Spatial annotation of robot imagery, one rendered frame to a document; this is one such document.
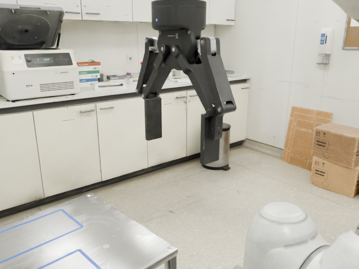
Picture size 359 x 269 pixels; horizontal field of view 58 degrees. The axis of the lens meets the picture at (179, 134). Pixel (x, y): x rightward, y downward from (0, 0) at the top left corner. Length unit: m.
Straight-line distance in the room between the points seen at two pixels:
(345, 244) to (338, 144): 2.45
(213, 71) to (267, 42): 3.55
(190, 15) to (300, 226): 0.51
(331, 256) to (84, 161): 2.46
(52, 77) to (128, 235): 1.93
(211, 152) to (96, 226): 0.64
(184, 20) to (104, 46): 3.14
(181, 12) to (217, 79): 0.10
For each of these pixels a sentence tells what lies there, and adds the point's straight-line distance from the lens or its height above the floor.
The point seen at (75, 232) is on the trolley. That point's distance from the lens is 1.00.
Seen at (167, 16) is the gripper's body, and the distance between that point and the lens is 0.44.
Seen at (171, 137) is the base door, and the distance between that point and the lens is 3.38.
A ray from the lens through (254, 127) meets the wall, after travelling 4.15.
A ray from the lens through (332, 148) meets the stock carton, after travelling 3.17.
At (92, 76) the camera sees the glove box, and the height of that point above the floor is 1.00.
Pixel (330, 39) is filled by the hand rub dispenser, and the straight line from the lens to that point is 3.48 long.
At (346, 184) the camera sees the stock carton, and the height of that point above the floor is 0.11.
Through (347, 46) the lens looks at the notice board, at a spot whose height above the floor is 1.28.
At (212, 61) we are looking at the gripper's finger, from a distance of 0.41.
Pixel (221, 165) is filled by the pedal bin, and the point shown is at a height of 0.06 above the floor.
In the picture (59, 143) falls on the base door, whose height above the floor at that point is 0.52.
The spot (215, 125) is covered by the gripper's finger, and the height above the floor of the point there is 1.25.
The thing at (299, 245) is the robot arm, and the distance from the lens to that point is 0.77.
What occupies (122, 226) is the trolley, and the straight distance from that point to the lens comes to 1.00.
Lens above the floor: 1.36
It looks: 17 degrees down
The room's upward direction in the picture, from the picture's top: straight up
